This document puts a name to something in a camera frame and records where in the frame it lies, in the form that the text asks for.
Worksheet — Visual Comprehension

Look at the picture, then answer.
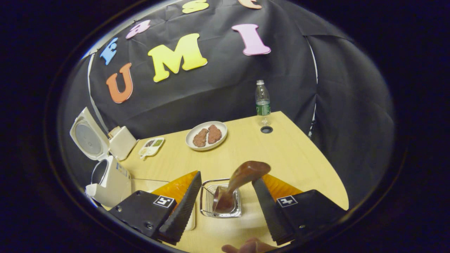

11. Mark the white round plate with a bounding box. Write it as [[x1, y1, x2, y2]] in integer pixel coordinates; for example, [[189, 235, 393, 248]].
[[185, 121, 228, 151]]

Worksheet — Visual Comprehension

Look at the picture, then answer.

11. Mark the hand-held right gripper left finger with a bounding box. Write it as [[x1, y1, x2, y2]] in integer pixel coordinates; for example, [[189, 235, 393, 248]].
[[108, 171, 203, 245]]

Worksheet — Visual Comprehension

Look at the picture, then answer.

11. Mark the clear plastic water bottle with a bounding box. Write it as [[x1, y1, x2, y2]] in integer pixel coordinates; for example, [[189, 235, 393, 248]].
[[255, 80, 271, 126]]

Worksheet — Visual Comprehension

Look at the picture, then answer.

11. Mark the white toaster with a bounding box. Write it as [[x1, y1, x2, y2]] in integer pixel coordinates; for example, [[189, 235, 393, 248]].
[[108, 126, 138, 161]]

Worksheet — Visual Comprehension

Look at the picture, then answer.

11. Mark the brown wooden spoon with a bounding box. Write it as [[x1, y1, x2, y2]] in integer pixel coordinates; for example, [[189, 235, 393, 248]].
[[213, 161, 271, 214]]

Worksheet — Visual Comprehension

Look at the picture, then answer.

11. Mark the white divided seasoning dish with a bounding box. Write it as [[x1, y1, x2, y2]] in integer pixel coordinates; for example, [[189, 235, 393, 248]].
[[138, 137, 165, 159]]

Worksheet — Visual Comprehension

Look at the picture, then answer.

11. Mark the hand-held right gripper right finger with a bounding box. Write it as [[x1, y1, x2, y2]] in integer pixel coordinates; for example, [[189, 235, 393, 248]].
[[252, 174, 347, 246]]

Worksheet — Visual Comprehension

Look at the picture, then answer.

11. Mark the metal wire chopstick holder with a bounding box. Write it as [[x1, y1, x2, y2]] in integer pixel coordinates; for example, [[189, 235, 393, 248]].
[[200, 178, 242, 218]]

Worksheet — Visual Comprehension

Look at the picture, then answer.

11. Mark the brown meat piece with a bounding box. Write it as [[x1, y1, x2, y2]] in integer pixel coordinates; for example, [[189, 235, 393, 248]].
[[192, 128, 209, 148], [207, 124, 223, 144]]

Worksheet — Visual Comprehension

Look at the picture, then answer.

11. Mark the white rice cooker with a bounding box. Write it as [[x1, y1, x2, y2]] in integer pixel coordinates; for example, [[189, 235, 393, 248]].
[[69, 107, 132, 208]]

